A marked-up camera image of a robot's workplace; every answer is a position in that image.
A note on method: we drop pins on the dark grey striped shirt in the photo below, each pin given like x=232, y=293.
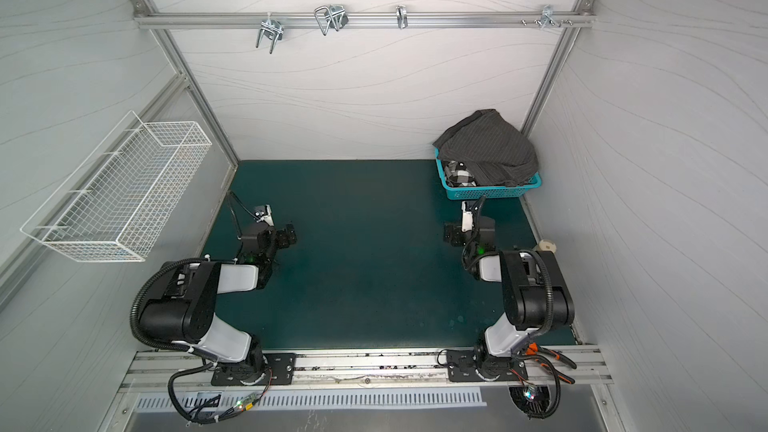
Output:
x=494, y=152

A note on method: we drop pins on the metal u-bolt clamp left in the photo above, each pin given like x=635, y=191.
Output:
x=270, y=32

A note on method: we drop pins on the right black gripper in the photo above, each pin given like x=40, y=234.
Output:
x=458, y=234

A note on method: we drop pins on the small metal hook clamp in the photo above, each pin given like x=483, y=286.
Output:
x=401, y=17

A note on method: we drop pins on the metal u-bolt clamp middle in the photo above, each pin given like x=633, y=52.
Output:
x=331, y=17

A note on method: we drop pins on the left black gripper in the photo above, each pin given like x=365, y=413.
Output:
x=280, y=237

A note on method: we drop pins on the black mounting plate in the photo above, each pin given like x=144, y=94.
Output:
x=470, y=366
x=274, y=368

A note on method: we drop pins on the teal plastic basket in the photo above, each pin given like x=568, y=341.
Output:
x=491, y=192

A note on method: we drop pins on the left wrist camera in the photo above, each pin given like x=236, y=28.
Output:
x=263, y=214

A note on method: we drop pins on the metal bracket clamp right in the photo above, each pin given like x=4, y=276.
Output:
x=547, y=20

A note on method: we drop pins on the aluminium crossbar rail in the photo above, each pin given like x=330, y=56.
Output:
x=357, y=20

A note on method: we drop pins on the white ventilation grille strip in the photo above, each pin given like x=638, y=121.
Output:
x=325, y=399

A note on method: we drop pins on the metal u-bolt clamp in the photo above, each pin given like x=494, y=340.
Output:
x=331, y=17
x=270, y=32

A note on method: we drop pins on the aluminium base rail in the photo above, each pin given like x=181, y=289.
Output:
x=355, y=368

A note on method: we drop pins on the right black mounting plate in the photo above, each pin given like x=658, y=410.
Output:
x=470, y=366

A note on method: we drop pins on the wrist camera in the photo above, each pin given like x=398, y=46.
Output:
x=263, y=214
x=468, y=216

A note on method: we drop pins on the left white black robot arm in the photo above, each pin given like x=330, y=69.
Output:
x=176, y=308

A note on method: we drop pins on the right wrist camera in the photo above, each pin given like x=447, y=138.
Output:
x=468, y=216

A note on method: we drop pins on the white wire wall basket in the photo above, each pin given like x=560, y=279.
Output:
x=113, y=206

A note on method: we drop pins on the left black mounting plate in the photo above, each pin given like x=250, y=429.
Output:
x=274, y=368

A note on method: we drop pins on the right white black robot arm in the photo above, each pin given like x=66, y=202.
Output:
x=535, y=300

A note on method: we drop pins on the black white plaid shirt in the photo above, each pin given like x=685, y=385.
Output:
x=457, y=175

